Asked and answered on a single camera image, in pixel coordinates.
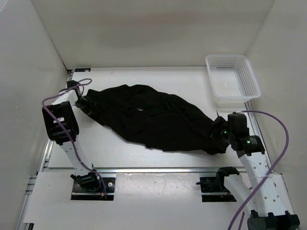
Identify white perforated plastic basket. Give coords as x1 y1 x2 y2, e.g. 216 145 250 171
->
205 54 261 110

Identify black trousers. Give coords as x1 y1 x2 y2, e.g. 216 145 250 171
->
82 85 227 155

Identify aluminium front rail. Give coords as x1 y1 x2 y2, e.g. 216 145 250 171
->
37 166 276 177

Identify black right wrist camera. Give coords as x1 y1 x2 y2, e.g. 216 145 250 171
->
228 113 249 138

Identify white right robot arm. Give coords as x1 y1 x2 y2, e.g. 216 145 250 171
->
207 113 300 230

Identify aluminium rail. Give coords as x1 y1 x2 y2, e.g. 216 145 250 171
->
37 166 276 177
35 69 74 173

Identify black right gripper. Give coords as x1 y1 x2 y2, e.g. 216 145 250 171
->
201 116 235 151

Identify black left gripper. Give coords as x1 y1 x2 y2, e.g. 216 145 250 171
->
73 95 100 115

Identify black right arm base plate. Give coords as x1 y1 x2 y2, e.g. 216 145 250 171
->
196 177 236 203

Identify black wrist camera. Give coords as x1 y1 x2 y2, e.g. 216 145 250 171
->
228 113 249 138
66 80 83 91

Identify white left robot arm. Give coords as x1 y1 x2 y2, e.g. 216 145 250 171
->
42 89 102 192

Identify black label sticker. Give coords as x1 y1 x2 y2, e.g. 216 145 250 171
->
74 68 91 72

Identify aluminium left side rail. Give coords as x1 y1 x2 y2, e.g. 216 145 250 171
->
35 69 74 173

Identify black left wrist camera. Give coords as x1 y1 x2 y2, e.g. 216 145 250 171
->
66 80 83 91

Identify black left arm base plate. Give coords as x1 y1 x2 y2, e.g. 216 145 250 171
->
71 177 116 201

